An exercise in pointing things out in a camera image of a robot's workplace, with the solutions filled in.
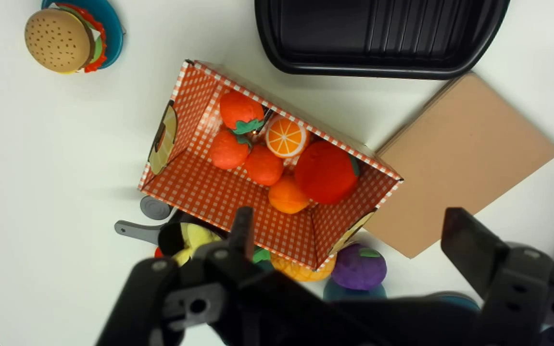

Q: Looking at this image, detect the red round plushy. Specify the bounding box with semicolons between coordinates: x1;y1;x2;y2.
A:
293;139;362;205

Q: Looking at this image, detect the yellow plush fruit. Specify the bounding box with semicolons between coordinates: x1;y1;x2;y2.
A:
172;222;224;266

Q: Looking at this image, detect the blue plate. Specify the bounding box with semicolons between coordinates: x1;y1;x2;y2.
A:
41;0;127;70

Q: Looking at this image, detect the small orange ball plush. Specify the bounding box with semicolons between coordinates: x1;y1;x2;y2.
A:
268;176;314;214

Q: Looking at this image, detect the red checkered cardboard box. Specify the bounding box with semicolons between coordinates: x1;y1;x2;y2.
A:
139;59;404;272

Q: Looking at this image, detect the strawberry plush with green leaf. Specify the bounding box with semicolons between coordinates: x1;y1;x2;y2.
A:
218;87;268;136

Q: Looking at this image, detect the purple plush fruit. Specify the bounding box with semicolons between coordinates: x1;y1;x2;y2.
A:
331;241;389;293

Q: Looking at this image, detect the orange slice plush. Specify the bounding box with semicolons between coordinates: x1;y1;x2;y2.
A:
264;114;310;159

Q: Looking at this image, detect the grey toy can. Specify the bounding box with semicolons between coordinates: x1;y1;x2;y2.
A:
139;193;177;222

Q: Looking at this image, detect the large yellow-orange plush fruit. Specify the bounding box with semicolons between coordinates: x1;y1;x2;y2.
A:
268;251;339;284

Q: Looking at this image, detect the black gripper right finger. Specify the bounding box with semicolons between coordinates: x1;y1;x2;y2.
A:
441;205;512;299

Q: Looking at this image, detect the red strawberry plush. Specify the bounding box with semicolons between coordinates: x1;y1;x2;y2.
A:
245;139;287;187
210;124;254;170

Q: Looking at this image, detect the toy burger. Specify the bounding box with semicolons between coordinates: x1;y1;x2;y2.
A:
24;5;110;74

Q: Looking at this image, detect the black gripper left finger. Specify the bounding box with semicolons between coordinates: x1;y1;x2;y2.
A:
226;205;258;259

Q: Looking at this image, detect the black plastic tray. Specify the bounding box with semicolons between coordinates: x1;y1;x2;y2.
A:
254;0;512;80

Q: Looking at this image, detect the teal toy pot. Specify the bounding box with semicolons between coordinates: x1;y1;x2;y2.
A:
322;276;389;303

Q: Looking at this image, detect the tan flat board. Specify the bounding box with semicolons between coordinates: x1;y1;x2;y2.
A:
364;70;554;259

